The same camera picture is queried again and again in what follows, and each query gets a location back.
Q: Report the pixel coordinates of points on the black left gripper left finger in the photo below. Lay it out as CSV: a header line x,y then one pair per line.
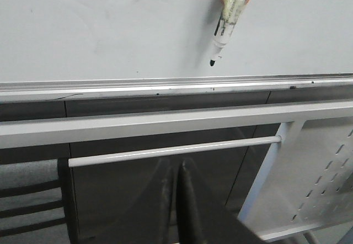
x,y
147,220

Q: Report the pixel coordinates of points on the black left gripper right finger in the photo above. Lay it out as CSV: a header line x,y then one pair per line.
x,y
201,217

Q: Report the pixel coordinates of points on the white black whiteboard marker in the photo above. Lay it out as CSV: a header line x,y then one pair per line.
x,y
231,11

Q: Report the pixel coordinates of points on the large white whiteboard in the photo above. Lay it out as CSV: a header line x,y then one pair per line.
x,y
79,49

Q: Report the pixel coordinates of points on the black slatted chair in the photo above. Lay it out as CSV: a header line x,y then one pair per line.
x,y
37,203

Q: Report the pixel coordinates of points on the white metal pegboard stand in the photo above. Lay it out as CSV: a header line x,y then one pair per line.
x,y
305,179

